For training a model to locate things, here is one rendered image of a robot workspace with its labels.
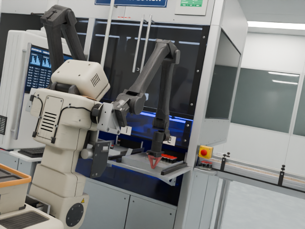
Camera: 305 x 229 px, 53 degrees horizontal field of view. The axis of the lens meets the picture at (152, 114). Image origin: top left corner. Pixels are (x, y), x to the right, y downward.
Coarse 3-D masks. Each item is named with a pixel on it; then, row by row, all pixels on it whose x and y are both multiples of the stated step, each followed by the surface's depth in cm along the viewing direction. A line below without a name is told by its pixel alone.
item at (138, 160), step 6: (126, 156) 182; (132, 156) 189; (138, 156) 197; (144, 156) 205; (126, 162) 177; (132, 162) 175; (138, 162) 174; (144, 162) 188; (180, 162) 193; (144, 168) 172; (150, 168) 170; (156, 168) 169; (162, 168) 168; (168, 168) 176
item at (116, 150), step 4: (108, 140) 226; (112, 140) 230; (88, 144) 202; (112, 144) 231; (88, 148) 202; (116, 148) 219; (120, 148) 222; (124, 148) 224; (128, 148) 227; (140, 148) 217; (108, 152) 195; (112, 152) 194; (116, 152) 193; (120, 152) 192; (124, 152) 197
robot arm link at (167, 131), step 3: (153, 120) 168; (168, 123) 166; (153, 126) 168; (165, 126) 165; (168, 126) 167; (159, 129) 166; (162, 129) 167; (165, 129) 165; (165, 132) 171; (168, 132) 175; (165, 135) 171; (168, 135) 173; (165, 138) 171; (168, 138) 174
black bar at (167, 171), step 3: (177, 165) 187; (180, 165) 188; (183, 165) 194; (186, 165) 199; (171, 168) 176; (174, 168) 178; (177, 168) 184; (180, 168) 189; (162, 171) 165; (165, 171) 166; (168, 171) 170; (171, 171) 174; (162, 174) 164; (165, 174) 167
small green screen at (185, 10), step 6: (180, 0) 204; (186, 0) 202; (192, 0) 200; (198, 0) 199; (204, 0) 197; (180, 6) 204; (186, 6) 202; (192, 6) 200; (198, 6) 199; (204, 6) 197; (180, 12) 204; (186, 12) 202; (192, 12) 200; (198, 12) 198; (204, 12) 197
